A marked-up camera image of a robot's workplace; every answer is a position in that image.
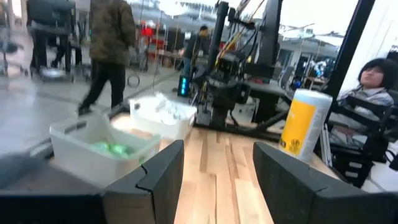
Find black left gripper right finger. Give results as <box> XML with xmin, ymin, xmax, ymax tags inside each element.
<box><xmin>252</xmin><ymin>141</ymin><xmax>398</xmax><ymax>224</ymax></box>

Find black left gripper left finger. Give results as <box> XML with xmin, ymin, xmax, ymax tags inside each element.
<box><xmin>0</xmin><ymin>139</ymin><xmax>185</xmax><ymax>224</ymax></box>

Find green travel bottle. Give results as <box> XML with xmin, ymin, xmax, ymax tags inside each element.
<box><xmin>92</xmin><ymin>141</ymin><xmax>112</xmax><ymax>154</ymax></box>
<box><xmin>108</xmin><ymin>142</ymin><xmax>134</xmax><ymax>158</ymax></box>

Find clear bag of white items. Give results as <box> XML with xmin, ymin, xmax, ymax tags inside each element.
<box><xmin>136</xmin><ymin>91</ymin><xmax>195</xmax><ymax>125</ymax></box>

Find black computer tower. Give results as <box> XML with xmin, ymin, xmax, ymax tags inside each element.
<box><xmin>177</xmin><ymin>74</ymin><xmax>191</xmax><ymax>98</ymax></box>

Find wide white plastic bin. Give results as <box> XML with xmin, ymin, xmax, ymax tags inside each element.
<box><xmin>129</xmin><ymin>91</ymin><xmax>198</xmax><ymax>141</ymax></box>

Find yellow label wipes canister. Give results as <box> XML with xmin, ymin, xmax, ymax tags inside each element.
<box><xmin>279</xmin><ymin>88</ymin><xmax>333</xmax><ymax>164</ymax></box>

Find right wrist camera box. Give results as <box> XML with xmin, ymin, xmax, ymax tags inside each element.
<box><xmin>216</xmin><ymin>53</ymin><xmax>241</xmax><ymax>75</ymax></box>

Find white frame bracket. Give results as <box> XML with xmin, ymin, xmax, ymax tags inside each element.
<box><xmin>320</xmin><ymin>124</ymin><xmax>332</xmax><ymax>162</ymax></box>

